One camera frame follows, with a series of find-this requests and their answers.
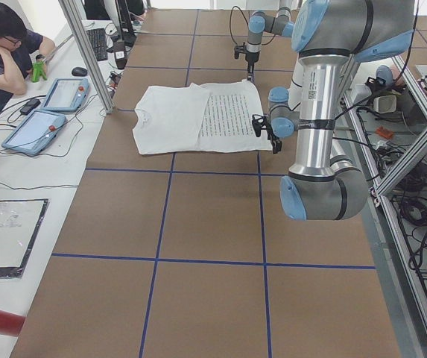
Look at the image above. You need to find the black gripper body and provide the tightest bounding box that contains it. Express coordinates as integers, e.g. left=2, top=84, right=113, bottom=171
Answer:
left=251, top=114, right=279, bottom=143
left=234, top=43, right=260, bottom=73

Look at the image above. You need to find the white long-sleeve printed shirt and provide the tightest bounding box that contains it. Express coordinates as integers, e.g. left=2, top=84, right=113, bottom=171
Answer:
left=133, top=80, right=272, bottom=155

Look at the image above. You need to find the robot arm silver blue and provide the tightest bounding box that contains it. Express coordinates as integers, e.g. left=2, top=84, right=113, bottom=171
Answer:
left=240, top=1, right=415, bottom=220
left=230, top=1, right=302, bottom=81

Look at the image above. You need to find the orange plastic part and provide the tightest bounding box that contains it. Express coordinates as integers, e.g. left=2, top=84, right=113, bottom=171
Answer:
left=375, top=126, right=394, bottom=139

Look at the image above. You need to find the black keyboard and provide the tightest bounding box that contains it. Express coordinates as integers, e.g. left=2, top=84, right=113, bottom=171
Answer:
left=86, top=28, right=108, bottom=61

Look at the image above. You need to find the black computer mouse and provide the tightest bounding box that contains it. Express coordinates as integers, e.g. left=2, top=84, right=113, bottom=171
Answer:
left=71, top=66, right=88, bottom=77

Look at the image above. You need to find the blue teach pendant far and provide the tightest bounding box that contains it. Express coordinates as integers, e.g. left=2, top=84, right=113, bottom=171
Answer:
left=41, top=78, right=90, bottom=113

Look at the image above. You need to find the blue teach pendant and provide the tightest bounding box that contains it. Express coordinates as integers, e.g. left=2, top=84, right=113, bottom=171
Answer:
left=1, top=110, right=66, bottom=155
left=41, top=78, right=90, bottom=113

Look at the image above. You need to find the green plastic clamp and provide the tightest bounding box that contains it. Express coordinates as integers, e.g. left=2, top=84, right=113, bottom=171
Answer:
left=31, top=61, right=48, bottom=83

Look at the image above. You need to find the black power adapter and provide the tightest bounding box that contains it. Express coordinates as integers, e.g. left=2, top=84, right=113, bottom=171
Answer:
left=19, top=98, right=41, bottom=116

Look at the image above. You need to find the blue teach pendant near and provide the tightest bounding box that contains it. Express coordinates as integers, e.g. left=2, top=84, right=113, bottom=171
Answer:
left=1, top=110, right=66, bottom=155

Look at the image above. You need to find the seated person dark shirt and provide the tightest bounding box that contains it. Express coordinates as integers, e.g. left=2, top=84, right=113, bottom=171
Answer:
left=0, top=2, right=55, bottom=112

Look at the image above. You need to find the aluminium frame rack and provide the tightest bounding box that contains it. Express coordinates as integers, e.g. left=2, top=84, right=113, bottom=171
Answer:
left=332, top=37, right=427, bottom=358

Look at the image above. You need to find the aluminium camera post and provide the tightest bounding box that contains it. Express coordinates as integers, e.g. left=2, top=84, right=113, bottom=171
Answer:
left=58, top=0, right=114, bottom=114

